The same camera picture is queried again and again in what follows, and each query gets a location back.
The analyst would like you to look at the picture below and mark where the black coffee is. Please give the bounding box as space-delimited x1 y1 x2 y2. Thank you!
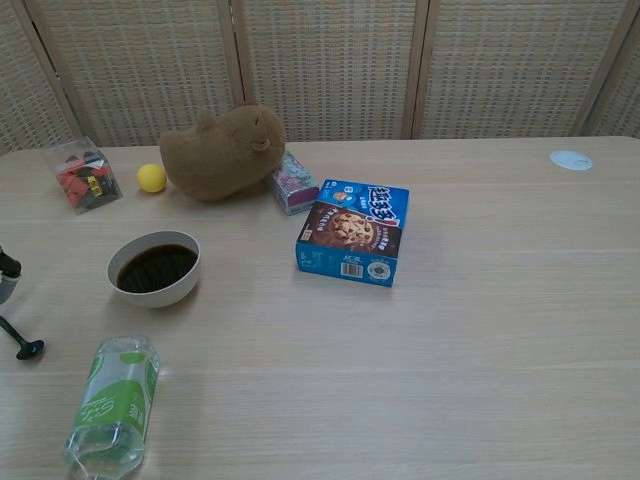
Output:
116 243 199 293

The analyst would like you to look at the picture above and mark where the brown capybara plush toy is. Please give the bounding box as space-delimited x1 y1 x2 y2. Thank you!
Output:
158 102 287 204

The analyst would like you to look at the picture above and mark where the woven bamboo screen panel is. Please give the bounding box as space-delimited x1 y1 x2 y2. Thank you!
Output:
14 0 246 149
582 0 640 139
0 0 76 156
412 0 632 141
229 0 429 144

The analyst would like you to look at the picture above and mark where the black plastic spoon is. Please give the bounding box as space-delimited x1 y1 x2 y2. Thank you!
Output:
0 315 45 361

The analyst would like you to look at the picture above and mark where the clear bottle with green label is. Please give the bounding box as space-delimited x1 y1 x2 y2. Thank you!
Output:
60 335 162 480

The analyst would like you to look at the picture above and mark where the yellow ball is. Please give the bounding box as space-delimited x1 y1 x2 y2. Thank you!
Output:
137 163 168 194

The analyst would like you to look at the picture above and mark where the white round cable grommet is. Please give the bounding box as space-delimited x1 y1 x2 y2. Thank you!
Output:
549 149 594 172

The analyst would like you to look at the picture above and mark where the clear box of red and black pieces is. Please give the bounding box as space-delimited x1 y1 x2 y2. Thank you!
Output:
42 135 125 216

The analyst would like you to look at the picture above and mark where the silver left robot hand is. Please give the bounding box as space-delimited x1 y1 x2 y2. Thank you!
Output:
0 244 24 306

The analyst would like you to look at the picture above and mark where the white ceramic bowl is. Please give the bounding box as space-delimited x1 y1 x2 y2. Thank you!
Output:
106 229 203 309

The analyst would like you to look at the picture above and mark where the pink floral small box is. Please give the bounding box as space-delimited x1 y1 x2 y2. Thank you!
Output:
268 150 321 217

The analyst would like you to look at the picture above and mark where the blue chocolate cookie box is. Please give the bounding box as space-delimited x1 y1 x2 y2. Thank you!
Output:
294 178 411 289

